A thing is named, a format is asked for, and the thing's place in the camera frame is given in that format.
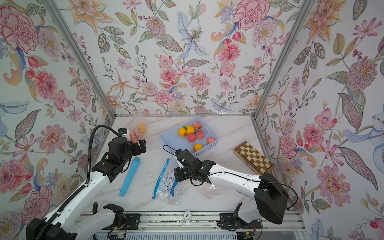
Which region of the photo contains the clear pink-zipper zip bag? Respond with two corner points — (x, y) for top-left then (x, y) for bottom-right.
(123, 108), (148, 140)

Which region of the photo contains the clear blue-zipper zip bag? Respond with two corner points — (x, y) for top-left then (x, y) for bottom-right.
(152, 159), (183, 205)

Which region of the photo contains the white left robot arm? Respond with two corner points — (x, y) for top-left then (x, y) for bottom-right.
(26, 137), (147, 240)

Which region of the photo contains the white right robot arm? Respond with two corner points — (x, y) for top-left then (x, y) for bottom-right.
(174, 150), (289, 225)

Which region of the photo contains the yellow red peach rear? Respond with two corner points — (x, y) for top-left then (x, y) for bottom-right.
(193, 144), (203, 152)

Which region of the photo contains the crumpled clear pink bag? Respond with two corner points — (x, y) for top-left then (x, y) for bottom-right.
(197, 183), (237, 200)

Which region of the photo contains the red peach with green stem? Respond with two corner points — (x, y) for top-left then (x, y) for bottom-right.
(196, 131), (205, 140)

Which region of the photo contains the yellow peach in basket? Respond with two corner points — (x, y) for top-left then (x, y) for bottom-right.
(178, 128), (188, 138)

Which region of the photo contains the pink peach in basket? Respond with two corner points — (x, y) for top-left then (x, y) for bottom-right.
(193, 122), (202, 131)

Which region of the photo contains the blue toy microphone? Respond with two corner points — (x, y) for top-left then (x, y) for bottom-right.
(119, 157), (141, 197)

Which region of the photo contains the light blue perforated basket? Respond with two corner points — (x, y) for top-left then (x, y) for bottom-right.
(160, 117), (220, 157)

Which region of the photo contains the wooden chessboard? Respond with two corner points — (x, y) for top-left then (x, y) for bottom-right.
(233, 141), (275, 176)

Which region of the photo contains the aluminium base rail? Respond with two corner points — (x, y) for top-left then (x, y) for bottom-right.
(94, 211), (309, 240)

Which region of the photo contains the aluminium left corner post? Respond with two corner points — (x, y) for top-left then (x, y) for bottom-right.
(41, 0), (117, 118)

